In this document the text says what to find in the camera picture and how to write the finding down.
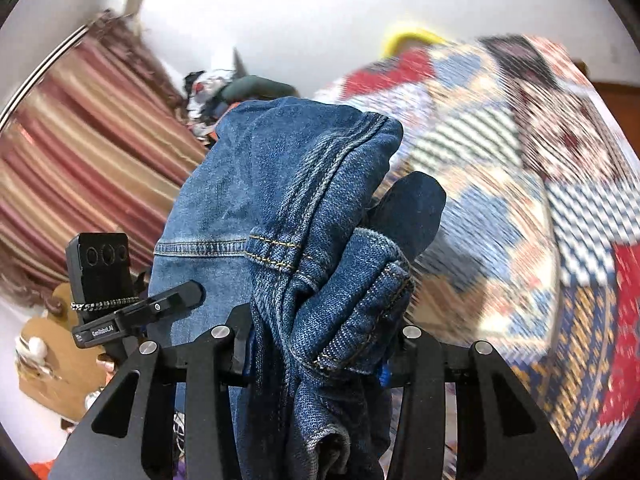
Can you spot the patchwork print bedspread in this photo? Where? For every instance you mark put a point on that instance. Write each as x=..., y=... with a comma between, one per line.
x=500, y=185

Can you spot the grey plush pillow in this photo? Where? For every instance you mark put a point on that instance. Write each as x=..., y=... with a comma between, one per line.
x=260, y=89

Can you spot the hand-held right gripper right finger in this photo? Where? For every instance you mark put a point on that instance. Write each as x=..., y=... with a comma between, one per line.
x=422, y=360

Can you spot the curtain rod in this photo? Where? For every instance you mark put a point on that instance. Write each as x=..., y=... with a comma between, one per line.
x=45, y=67

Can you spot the striped red and beige curtain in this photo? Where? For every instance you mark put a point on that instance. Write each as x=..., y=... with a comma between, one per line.
x=90, y=150

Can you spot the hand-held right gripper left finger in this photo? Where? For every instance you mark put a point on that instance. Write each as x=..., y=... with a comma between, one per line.
x=240, y=340

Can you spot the pile of mixed clutter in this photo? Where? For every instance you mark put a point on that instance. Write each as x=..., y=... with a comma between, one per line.
x=207, y=95

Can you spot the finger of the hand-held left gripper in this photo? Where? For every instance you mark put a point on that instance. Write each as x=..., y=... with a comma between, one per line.
x=170, y=300

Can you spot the blue denim jacket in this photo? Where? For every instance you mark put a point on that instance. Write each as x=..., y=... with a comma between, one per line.
x=240, y=200

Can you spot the yellow pillow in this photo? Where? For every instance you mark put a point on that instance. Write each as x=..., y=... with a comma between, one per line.
x=407, y=35

